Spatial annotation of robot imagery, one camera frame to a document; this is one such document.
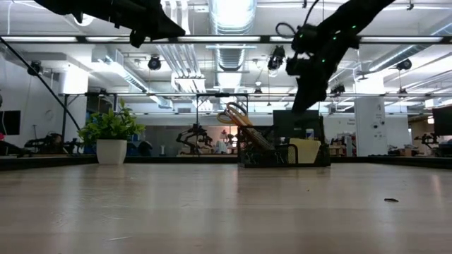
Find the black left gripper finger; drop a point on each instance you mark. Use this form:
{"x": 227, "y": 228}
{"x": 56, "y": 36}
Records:
{"x": 167, "y": 22}
{"x": 162, "y": 33}

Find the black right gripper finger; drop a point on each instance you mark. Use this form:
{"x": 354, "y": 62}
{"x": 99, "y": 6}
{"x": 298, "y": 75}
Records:
{"x": 309, "y": 98}

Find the yellow sticky note pad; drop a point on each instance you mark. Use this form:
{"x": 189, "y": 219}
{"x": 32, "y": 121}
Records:
{"x": 307, "y": 150}

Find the black mesh desk organizer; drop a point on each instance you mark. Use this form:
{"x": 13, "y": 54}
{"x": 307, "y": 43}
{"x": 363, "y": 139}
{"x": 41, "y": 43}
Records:
{"x": 268, "y": 158}

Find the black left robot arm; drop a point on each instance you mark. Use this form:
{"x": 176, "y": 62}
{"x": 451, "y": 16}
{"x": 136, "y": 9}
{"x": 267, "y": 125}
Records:
{"x": 70, "y": 5}

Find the black background robot arm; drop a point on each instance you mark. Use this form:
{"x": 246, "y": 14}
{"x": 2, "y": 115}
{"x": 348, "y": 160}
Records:
{"x": 46, "y": 143}
{"x": 194, "y": 137}
{"x": 427, "y": 141}

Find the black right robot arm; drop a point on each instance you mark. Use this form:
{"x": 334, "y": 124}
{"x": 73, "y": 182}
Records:
{"x": 353, "y": 17}

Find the black computer monitor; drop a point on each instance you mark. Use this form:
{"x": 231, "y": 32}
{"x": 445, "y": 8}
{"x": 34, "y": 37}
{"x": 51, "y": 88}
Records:
{"x": 312, "y": 121}
{"x": 10, "y": 123}
{"x": 443, "y": 120}

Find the black overhead light bar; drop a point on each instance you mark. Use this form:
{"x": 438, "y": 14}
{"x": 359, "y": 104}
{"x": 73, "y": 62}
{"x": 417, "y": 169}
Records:
{"x": 219, "y": 39}

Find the green plant white pot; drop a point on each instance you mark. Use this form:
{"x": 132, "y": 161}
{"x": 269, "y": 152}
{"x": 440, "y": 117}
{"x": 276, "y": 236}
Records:
{"x": 111, "y": 151}

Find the small black fragment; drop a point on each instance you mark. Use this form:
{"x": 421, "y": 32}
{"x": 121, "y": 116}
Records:
{"x": 391, "y": 200}

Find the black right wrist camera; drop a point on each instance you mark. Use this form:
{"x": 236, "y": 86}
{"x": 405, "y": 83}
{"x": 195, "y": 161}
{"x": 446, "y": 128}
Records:
{"x": 293, "y": 67}

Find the black ceiling camera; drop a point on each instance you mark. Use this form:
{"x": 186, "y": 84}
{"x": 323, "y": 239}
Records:
{"x": 276, "y": 58}
{"x": 34, "y": 68}
{"x": 154, "y": 63}
{"x": 403, "y": 64}

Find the silver ventilation duct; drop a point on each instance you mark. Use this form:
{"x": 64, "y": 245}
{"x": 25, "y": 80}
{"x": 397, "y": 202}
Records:
{"x": 231, "y": 17}

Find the black background rig frame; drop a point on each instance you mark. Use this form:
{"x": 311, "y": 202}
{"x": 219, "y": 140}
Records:
{"x": 222, "y": 95}

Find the black aluminium table frame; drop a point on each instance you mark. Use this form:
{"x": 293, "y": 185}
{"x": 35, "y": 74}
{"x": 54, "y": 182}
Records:
{"x": 35, "y": 162}

